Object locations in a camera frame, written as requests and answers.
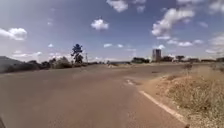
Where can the tall dark tree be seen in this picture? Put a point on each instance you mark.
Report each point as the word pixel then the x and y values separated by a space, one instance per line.
pixel 77 53

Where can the tall grey building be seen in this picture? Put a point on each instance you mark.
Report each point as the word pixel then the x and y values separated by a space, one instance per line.
pixel 156 54

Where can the row of green bushes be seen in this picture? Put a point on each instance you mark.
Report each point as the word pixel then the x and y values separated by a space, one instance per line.
pixel 36 65

